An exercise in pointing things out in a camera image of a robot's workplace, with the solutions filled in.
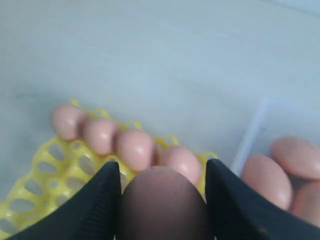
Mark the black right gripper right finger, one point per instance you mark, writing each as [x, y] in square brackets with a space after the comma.
[237, 212]

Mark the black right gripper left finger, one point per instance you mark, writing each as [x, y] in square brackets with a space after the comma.
[91, 214]

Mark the yellow plastic egg tray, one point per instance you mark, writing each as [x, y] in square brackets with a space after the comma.
[60, 168]

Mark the brown egg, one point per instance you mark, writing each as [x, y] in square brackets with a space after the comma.
[297, 156]
[306, 204]
[183, 161]
[99, 134]
[267, 178]
[161, 204]
[136, 148]
[67, 120]

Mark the clear plastic storage box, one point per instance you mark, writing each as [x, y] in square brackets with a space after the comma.
[275, 118]

